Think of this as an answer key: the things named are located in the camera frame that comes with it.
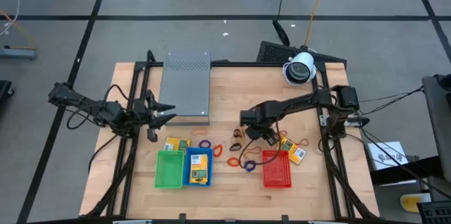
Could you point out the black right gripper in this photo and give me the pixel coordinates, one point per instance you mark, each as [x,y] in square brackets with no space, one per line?
[253,120]

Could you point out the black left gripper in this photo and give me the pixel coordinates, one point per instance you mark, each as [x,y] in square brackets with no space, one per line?
[142,115]

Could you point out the blue coil wristband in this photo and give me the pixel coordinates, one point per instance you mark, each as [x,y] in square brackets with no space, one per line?
[245,166]

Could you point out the purple coil wristband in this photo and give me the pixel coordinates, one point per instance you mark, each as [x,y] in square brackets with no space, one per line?
[199,144]

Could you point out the orange coil wristband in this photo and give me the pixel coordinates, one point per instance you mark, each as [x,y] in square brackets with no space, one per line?
[228,162]
[214,151]

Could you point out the yellow card pack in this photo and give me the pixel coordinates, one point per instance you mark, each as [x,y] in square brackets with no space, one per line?
[199,169]
[176,144]
[294,150]

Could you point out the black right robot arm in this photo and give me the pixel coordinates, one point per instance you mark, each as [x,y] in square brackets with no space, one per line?
[299,102]

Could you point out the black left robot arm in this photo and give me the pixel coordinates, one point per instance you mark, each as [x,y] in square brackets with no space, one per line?
[88,107]

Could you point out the orange rubber band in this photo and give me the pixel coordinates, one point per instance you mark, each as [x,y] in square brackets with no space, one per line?
[283,132]
[194,132]

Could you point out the grey perforated metal shelf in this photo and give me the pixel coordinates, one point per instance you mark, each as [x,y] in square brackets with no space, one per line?
[185,86]

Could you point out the red plastic basket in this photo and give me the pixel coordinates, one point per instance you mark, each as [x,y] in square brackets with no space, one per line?
[276,169]

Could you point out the green plastic basket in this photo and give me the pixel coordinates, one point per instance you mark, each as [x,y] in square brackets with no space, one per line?
[169,169]

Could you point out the blue plastic basket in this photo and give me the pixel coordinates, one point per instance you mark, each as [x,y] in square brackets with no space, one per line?
[186,171]

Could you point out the black perforated floor panel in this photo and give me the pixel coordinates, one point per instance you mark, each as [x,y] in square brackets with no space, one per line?
[275,53]

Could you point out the black power box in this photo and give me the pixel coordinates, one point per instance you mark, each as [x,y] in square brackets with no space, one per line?
[357,122]

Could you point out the white printed paper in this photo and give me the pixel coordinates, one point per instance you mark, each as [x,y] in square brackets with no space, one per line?
[387,155]

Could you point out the grey metal floor base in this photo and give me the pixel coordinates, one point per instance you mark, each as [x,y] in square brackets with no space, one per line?
[17,53]

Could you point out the black floor object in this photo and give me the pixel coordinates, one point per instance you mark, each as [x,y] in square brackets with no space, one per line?
[5,90]

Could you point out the black low bench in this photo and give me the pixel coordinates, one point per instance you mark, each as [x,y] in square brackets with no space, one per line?
[405,173]

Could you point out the yellow object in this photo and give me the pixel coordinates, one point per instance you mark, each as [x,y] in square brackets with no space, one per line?
[414,203]

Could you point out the black plastic crate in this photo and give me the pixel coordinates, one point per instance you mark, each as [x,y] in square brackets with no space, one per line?
[435,213]

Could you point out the black aluminium rig frame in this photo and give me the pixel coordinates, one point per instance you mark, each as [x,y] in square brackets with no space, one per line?
[246,64]

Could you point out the white dome camera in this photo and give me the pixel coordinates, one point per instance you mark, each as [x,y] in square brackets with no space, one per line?
[299,70]

